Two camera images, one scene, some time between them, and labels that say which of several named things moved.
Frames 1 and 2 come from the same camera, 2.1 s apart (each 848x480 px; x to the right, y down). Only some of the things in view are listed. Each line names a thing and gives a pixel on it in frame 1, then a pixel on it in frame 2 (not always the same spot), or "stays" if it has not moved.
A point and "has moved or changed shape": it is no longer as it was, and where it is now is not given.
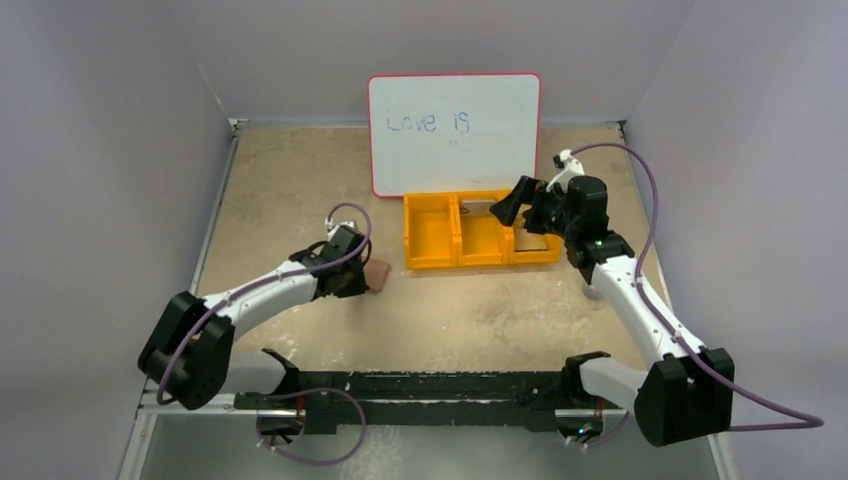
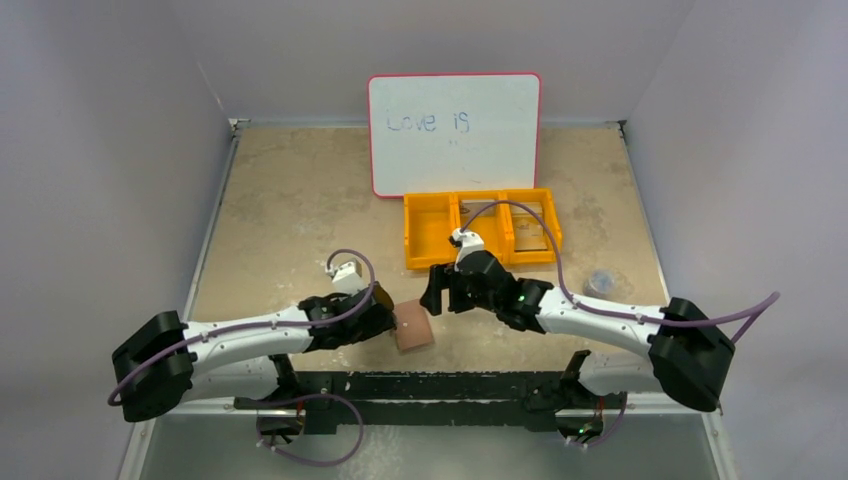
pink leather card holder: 376,274 has moved or changed shape
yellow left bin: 430,230 stays
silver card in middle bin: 476,207 stays
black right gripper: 532,211 to 457,290
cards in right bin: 525,240 stays
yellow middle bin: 481,238 stays
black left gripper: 354,279 to 379,311
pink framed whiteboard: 435,133 stays
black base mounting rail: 549,401 stays
